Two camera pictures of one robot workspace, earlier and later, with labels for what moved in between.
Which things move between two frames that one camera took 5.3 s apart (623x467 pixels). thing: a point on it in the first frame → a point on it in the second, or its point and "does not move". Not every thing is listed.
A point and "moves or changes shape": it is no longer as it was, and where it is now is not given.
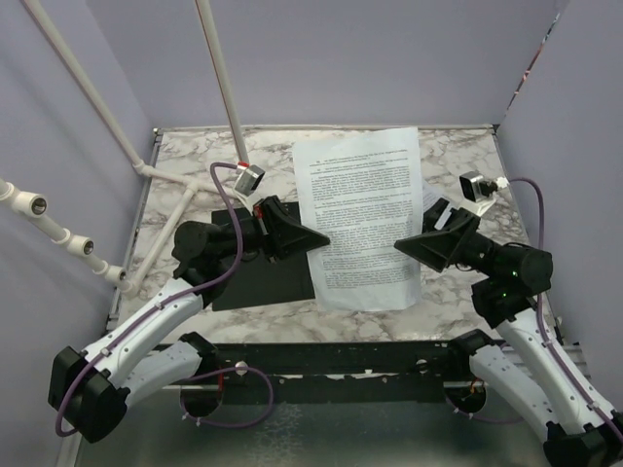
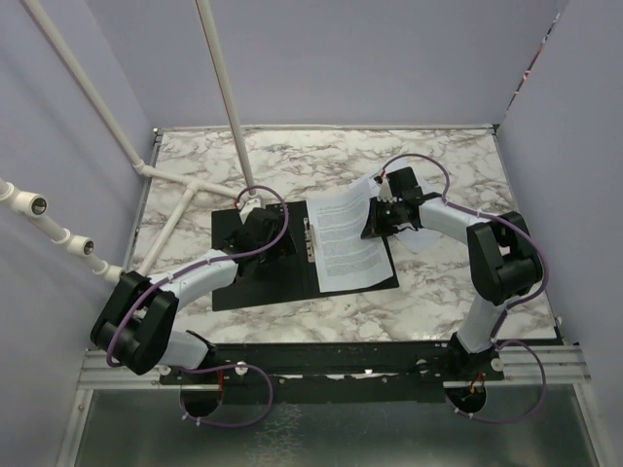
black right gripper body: (462, 245) → (390, 217)
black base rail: (424, 372) does not move
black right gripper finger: (420, 247) → (373, 225)
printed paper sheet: (363, 193) moves or changes shape
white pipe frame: (38, 208) does not move
